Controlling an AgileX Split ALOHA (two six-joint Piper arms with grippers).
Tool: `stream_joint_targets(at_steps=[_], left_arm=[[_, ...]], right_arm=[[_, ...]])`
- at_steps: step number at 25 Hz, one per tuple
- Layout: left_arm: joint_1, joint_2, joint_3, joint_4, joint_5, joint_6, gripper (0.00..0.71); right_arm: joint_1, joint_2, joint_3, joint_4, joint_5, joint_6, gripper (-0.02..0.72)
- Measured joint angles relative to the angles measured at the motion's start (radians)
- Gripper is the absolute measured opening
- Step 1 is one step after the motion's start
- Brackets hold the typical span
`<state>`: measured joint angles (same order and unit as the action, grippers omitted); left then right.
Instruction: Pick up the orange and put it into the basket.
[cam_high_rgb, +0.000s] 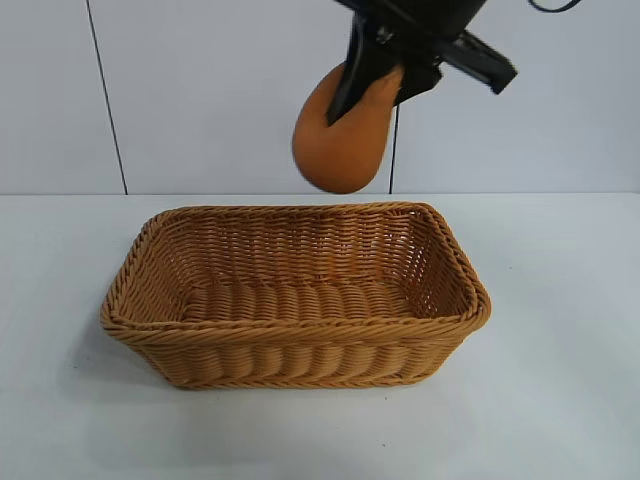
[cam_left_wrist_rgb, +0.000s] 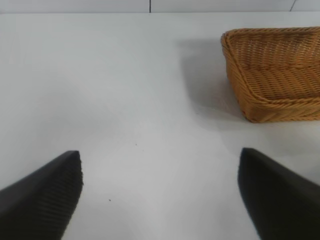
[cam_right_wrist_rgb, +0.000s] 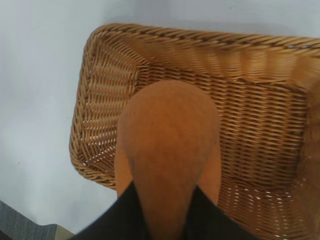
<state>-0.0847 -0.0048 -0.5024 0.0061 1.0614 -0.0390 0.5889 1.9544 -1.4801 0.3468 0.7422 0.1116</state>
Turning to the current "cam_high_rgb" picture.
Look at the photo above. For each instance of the brown woven wicker basket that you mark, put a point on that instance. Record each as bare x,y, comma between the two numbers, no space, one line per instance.
300,350

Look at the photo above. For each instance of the orange-brown bread roll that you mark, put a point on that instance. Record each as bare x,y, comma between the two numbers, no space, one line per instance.
340,155

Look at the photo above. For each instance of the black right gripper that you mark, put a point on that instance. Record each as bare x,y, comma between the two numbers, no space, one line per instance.
420,25

